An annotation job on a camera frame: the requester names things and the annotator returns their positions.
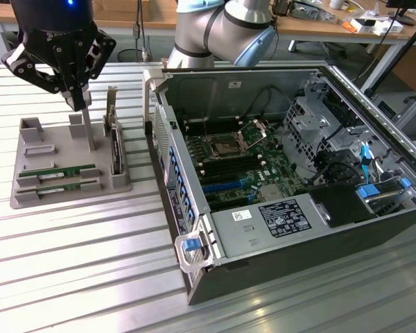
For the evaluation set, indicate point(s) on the grey metal part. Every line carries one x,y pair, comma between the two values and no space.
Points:
308,13

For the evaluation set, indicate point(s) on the silver perforated disk bay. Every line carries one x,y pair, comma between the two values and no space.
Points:
306,149

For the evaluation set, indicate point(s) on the grey metal frame beam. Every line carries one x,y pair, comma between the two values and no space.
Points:
379,67

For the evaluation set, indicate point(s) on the black tripod pole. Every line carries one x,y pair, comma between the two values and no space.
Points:
402,52

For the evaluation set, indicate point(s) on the CPU socket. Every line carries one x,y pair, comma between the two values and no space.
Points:
223,147

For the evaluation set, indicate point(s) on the metal socket cover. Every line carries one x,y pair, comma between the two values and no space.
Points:
255,122

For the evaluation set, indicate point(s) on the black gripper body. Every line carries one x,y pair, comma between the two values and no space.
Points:
55,31

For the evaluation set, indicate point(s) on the small orange white box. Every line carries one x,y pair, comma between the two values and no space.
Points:
360,26

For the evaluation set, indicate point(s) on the grey parts rack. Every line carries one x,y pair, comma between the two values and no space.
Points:
66,152

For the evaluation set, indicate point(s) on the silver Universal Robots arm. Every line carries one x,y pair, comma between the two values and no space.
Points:
194,34

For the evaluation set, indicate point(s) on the long black expansion slot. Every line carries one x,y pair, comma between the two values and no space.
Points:
229,205
211,179

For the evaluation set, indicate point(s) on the blue expansion slot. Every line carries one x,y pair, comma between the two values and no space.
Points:
222,187

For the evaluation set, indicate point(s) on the open black PC case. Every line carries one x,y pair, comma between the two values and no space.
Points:
298,263

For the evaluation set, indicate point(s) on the thin metal locking lever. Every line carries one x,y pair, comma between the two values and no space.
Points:
206,130

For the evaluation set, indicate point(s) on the blue case latch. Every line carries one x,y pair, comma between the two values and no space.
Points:
190,243

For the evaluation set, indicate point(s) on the disk with blue carrier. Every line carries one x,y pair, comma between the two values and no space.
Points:
367,191

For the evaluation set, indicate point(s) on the black RAM slot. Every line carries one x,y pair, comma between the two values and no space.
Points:
211,125
211,122
233,169
229,161
211,131
211,128
229,156
231,165

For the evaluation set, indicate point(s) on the green RAM stick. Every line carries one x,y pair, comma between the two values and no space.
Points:
71,186
73,170

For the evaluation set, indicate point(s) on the silver chipset heatsink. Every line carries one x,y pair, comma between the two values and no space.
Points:
270,192

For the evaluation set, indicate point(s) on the black case fan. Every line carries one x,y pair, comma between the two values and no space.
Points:
336,170

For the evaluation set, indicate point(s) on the green motherboard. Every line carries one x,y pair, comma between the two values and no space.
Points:
275,157

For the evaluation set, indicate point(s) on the grey power supply unit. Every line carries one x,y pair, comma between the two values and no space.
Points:
235,239

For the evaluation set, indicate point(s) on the brown cardboard box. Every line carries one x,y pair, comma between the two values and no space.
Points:
121,12

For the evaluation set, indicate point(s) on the graphics card with metal bracket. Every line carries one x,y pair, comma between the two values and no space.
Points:
116,149

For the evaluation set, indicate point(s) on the black monitor base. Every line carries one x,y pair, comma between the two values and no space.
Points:
405,19

